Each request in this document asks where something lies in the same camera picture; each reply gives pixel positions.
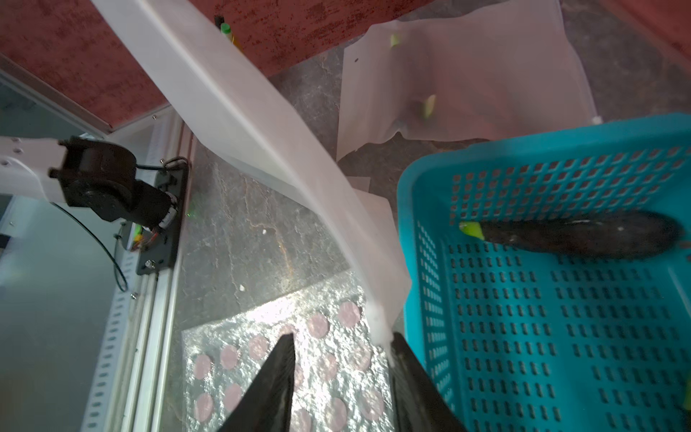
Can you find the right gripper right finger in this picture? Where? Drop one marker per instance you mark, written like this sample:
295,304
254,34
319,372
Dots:
417,404

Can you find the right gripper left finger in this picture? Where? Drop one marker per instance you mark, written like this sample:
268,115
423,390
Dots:
267,404

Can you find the clear zip-top bag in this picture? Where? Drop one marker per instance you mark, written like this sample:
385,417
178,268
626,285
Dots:
237,113
502,71

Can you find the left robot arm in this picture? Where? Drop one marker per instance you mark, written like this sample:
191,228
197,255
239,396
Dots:
84,173

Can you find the pink dotted zip-top bag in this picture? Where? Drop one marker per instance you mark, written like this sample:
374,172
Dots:
342,382

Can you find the teal plastic basket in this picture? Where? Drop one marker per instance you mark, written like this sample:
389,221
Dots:
521,341

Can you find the aluminium front rail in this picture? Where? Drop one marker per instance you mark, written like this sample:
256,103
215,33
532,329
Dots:
127,363

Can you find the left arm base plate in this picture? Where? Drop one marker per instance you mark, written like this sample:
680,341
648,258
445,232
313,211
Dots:
154,234

